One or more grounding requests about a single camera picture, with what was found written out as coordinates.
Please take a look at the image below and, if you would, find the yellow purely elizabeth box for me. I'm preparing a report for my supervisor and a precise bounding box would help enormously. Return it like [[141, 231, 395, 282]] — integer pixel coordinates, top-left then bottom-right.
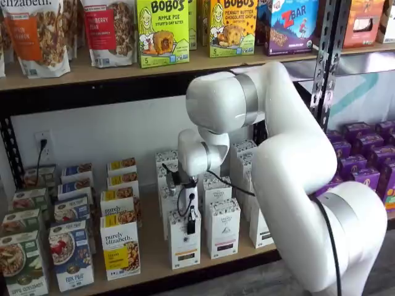
[[99, 215, 141, 281], [100, 187, 140, 221], [107, 157, 138, 175], [106, 171, 139, 194]]

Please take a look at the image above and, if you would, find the wooden shelf board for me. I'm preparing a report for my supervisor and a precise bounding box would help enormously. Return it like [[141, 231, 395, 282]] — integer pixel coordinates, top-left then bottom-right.
[[46, 177, 280, 296], [339, 41, 395, 57], [0, 48, 322, 92]]

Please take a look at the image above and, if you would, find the orange label granola bag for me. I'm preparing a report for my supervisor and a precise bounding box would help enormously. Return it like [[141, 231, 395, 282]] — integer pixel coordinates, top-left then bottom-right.
[[1, 0, 72, 78]]

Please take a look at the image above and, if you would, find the black metal shelf post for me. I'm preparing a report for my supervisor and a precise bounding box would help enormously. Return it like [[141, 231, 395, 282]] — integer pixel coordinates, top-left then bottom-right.
[[0, 116, 25, 189], [310, 0, 344, 132]]

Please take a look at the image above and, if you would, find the white box pink strip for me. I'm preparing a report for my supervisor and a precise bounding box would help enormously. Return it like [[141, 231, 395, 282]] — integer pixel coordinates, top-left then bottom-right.
[[205, 199, 242, 260], [202, 175, 233, 210]]

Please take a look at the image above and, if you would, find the red label granola bag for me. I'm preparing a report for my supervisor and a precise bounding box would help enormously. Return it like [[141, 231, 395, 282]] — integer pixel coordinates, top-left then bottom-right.
[[81, 0, 137, 68]]

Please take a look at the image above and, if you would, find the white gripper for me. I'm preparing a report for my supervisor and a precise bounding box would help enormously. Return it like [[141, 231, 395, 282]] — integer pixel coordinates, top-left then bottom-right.
[[178, 184, 199, 234]]

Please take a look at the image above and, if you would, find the blue Z Bar box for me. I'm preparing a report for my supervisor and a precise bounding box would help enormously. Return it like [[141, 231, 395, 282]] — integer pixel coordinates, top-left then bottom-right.
[[256, 0, 320, 57]]

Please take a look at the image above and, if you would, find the purple Annie's box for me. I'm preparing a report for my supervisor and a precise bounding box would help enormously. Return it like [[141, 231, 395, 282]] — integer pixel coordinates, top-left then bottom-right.
[[370, 144, 395, 169], [379, 162, 395, 201], [351, 168, 381, 194], [331, 140, 352, 167], [344, 121, 376, 142], [326, 130, 345, 146], [354, 134, 385, 157], [338, 154, 368, 176], [375, 121, 395, 136]]

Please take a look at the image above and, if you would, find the black power plug cable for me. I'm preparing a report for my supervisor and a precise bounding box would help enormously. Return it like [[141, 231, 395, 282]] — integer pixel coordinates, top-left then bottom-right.
[[36, 139, 48, 186]]

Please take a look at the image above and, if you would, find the white box yellow strip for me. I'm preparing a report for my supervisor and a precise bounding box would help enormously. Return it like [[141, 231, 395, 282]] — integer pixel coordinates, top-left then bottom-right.
[[167, 208, 202, 270], [159, 184, 186, 241], [155, 150, 180, 172], [156, 168, 169, 192]]

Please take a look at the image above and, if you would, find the white backing sheet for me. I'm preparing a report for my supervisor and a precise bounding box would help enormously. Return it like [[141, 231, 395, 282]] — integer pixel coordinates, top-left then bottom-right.
[[283, 55, 395, 132]]

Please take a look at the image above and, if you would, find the green oatmeal box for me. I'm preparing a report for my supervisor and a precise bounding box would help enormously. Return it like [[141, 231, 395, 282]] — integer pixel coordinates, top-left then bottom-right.
[[23, 164, 58, 191], [0, 208, 43, 240], [7, 187, 50, 216], [0, 230, 50, 296]]

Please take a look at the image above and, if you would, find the green Bobo's box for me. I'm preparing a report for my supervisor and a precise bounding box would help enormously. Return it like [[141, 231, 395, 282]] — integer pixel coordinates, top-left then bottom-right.
[[135, 0, 190, 69], [188, 0, 198, 52]]

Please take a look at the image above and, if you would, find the white granola bag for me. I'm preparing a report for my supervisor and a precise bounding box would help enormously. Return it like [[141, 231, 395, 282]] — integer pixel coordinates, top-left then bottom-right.
[[63, 0, 86, 59]]

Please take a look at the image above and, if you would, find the white wall outlet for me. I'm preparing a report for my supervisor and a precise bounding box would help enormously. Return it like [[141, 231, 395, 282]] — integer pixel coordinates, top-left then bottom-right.
[[33, 131, 52, 162]]

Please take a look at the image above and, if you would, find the orange Annie's box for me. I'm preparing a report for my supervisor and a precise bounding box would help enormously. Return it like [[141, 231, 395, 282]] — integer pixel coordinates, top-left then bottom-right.
[[342, 0, 386, 49]]

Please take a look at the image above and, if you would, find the orange Bobo's box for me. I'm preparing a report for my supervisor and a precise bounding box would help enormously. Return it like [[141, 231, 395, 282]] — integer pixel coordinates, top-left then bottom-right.
[[202, 0, 257, 59]]

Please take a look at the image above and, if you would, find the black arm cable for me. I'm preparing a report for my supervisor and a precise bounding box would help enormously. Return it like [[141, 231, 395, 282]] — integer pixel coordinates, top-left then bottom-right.
[[206, 169, 343, 296]]

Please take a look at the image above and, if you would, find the white snack box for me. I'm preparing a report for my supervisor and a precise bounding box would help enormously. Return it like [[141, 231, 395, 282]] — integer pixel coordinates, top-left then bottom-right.
[[376, 0, 395, 44]]

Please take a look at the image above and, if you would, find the white box black strip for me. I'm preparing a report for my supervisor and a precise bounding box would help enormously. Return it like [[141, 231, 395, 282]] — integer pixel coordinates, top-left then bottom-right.
[[236, 152, 257, 186], [230, 139, 259, 161], [248, 203, 277, 249], [245, 171, 257, 221]]

